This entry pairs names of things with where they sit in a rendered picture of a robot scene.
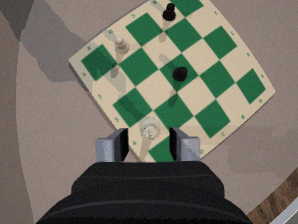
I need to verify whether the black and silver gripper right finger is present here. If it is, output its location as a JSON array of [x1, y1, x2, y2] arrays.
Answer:
[[169, 127, 200, 161]]

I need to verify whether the white queen chess piece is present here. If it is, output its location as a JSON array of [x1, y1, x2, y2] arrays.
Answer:
[[141, 118, 161, 141]]

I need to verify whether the white pawn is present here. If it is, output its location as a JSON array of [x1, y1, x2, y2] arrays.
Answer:
[[115, 37, 129, 54]]

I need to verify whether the green and cream chessboard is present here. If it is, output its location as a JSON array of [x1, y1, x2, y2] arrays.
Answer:
[[69, 0, 276, 162]]

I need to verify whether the black pawn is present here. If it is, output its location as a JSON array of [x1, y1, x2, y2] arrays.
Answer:
[[173, 67, 187, 82], [162, 3, 176, 21]]

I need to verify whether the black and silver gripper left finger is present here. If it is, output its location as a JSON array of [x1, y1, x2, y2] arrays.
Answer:
[[95, 128, 129, 162]]

